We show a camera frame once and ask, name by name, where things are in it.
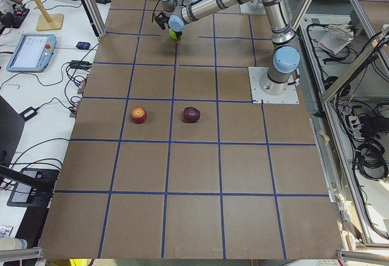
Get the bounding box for red yellow apple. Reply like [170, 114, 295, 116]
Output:
[131, 107, 147, 124]

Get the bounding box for teach pendant tablet near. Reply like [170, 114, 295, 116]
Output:
[6, 34, 57, 73]

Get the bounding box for coiled black cables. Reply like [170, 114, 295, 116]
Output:
[354, 141, 387, 182]

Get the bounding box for wooden mug stand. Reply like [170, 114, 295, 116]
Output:
[33, 0, 64, 31]

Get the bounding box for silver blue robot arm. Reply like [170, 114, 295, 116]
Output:
[153, 0, 300, 96]

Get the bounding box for small blue device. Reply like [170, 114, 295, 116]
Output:
[76, 41, 91, 50]

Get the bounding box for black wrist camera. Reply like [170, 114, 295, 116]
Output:
[152, 11, 169, 30]

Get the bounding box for black monitor stand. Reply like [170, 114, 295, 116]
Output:
[1, 98, 61, 208]

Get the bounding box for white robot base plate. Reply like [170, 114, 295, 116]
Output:
[248, 67, 300, 104]

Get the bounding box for crumpled white paper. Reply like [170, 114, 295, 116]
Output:
[318, 24, 354, 55]

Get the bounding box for dark red apple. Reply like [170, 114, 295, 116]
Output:
[182, 107, 201, 123]

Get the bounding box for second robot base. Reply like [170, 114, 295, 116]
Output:
[239, 0, 266, 15]

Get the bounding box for green apple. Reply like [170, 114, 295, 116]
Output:
[169, 29, 182, 40]

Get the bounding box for black power adapter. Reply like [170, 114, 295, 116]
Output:
[19, 106, 38, 121]

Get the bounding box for aluminium frame post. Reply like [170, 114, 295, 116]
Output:
[80, 0, 106, 38]

